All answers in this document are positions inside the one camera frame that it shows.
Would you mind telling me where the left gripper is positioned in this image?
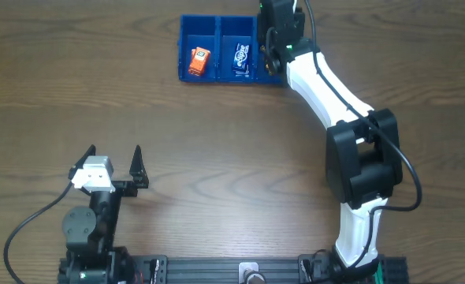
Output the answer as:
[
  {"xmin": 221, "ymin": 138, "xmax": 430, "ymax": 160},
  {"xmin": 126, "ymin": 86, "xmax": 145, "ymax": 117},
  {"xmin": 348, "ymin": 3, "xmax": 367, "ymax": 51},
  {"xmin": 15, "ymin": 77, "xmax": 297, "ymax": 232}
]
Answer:
[{"xmin": 68, "ymin": 144, "xmax": 151, "ymax": 198}]

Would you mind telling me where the blue tray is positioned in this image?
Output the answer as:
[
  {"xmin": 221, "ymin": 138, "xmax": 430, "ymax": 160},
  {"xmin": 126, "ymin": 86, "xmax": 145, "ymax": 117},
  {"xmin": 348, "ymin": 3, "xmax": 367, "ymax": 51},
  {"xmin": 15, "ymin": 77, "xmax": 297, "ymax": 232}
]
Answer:
[{"xmin": 177, "ymin": 14, "xmax": 288, "ymax": 86}]

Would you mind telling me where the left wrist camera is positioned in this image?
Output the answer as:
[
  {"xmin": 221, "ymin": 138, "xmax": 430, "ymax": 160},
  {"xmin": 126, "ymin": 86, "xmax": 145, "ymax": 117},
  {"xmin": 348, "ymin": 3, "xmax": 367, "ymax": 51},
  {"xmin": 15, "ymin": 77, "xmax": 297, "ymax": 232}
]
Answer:
[{"xmin": 71, "ymin": 155, "xmax": 116, "ymax": 194}]

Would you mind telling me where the mounting rail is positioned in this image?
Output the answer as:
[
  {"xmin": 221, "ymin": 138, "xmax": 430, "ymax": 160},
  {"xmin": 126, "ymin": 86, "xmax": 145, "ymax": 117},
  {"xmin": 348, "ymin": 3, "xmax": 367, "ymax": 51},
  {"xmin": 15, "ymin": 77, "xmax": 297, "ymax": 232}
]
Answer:
[{"xmin": 58, "ymin": 254, "xmax": 410, "ymax": 284}]

